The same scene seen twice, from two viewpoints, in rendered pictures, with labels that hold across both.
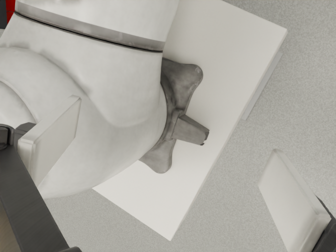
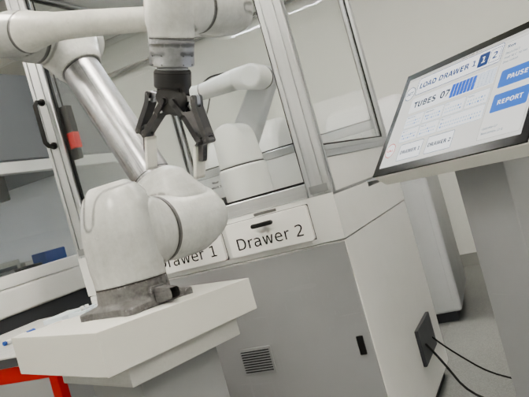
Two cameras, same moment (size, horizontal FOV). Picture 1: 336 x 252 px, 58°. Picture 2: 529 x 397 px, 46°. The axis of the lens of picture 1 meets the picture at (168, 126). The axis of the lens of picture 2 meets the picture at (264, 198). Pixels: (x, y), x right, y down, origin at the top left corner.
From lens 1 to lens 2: 1.35 m
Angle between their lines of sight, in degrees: 95
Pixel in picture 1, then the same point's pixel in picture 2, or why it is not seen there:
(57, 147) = (150, 152)
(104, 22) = (167, 199)
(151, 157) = (129, 302)
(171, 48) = not seen: hidden behind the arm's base
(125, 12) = (175, 202)
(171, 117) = (160, 282)
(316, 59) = not seen: outside the picture
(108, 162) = (136, 209)
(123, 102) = (156, 209)
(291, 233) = (195, 149)
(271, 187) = (197, 167)
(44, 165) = (149, 144)
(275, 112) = not seen: outside the picture
